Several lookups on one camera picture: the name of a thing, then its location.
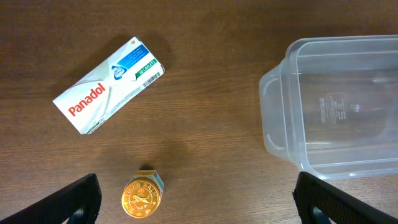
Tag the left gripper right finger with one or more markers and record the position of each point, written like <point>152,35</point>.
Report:
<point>319,202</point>

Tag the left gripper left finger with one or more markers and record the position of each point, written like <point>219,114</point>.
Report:
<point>79,202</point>

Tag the clear plastic container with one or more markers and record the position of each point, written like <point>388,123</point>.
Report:
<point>330,106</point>

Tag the white Panadol box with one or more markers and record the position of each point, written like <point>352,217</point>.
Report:
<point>103,91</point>

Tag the gold lid balm jar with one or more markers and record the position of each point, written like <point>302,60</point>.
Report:
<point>143,194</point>

